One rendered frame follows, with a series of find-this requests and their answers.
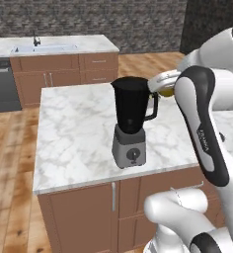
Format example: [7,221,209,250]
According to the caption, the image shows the white sink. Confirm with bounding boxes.
[10,43,79,54]

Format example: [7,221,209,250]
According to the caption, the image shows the yellow lemon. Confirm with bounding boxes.
[159,86,176,99]

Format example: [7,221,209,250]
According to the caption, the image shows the black and grey blender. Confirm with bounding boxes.
[110,75,160,170]

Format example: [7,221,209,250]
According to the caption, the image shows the brown island cupboard door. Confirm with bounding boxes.
[38,182,120,253]

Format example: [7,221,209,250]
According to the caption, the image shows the black tap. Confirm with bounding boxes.
[32,31,42,47]

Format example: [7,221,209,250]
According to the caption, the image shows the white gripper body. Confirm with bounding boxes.
[147,69,183,94]

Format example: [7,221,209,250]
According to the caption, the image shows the wide brown drawer front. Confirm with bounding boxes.
[140,166,221,207]

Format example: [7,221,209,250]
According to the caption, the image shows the silver vertical cupboard handle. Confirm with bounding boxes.
[111,181,117,212]

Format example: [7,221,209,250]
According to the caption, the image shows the small brown drawer front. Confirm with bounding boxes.
[117,177,143,219]

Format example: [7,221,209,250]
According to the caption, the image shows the dark grey dishwasher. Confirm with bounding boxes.
[0,56,24,115]

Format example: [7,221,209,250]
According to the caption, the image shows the silver horizontal drawer handle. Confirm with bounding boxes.
[170,180,205,193]

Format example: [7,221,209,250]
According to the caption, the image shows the brown run of cupboards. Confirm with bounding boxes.
[9,51,119,109]

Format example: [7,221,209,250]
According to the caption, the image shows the brown lower cupboard panel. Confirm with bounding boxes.
[117,214,157,253]

